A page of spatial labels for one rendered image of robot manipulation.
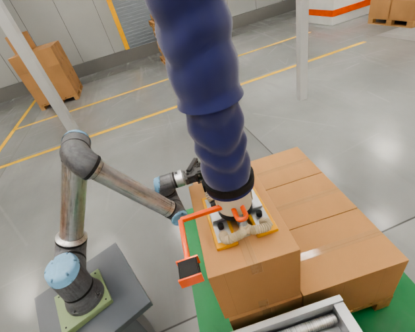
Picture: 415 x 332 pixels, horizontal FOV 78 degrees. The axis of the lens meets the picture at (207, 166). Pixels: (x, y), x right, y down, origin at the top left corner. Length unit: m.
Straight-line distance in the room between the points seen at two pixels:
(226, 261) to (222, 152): 0.48
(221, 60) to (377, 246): 1.38
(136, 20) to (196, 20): 9.35
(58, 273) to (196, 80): 1.05
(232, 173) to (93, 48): 9.55
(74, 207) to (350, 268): 1.45
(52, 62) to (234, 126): 7.08
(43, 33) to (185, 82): 9.75
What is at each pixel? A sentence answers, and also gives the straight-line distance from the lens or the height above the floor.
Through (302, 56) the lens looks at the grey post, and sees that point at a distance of 4.23.
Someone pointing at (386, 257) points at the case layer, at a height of 0.54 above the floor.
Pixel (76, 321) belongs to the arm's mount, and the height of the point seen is 0.79.
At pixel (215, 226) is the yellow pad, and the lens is 1.24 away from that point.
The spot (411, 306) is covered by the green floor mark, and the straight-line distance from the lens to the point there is 2.27.
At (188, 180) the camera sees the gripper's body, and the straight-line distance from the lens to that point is 1.36.
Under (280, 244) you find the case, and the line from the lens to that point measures 1.18.
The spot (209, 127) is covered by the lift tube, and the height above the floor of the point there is 1.54.
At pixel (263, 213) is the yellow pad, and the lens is 1.26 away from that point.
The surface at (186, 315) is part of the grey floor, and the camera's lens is 2.20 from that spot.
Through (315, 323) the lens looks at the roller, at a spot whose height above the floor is 0.55.
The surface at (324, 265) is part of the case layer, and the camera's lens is 1.65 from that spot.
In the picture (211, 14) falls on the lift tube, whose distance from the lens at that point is 0.77.
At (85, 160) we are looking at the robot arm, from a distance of 1.10.
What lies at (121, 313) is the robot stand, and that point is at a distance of 1.49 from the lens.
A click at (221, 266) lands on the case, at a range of 1.15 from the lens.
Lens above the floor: 1.95
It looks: 37 degrees down
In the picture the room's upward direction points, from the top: 16 degrees counter-clockwise
